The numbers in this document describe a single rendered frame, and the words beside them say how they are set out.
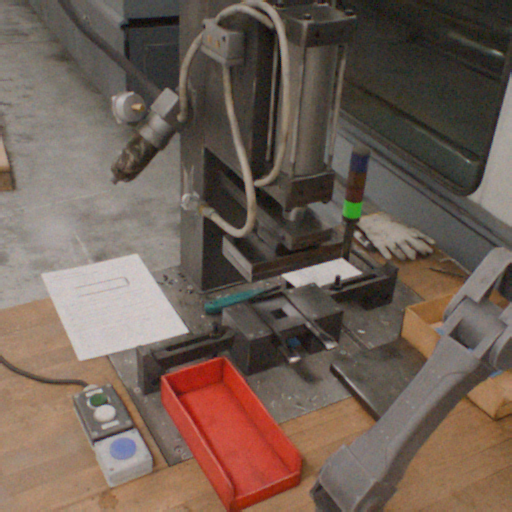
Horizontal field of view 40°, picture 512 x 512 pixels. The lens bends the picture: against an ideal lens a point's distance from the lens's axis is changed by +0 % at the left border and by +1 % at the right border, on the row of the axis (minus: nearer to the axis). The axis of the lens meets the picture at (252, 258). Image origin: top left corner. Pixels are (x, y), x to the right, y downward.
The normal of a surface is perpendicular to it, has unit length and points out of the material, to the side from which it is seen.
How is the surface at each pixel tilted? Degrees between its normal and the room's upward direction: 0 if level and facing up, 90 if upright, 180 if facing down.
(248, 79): 90
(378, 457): 48
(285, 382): 0
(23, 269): 0
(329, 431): 0
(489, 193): 90
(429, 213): 90
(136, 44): 90
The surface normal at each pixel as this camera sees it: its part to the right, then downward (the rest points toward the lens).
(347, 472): -0.61, -0.38
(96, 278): 0.06, -0.84
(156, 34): 0.43, 0.51
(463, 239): -0.90, 0.19
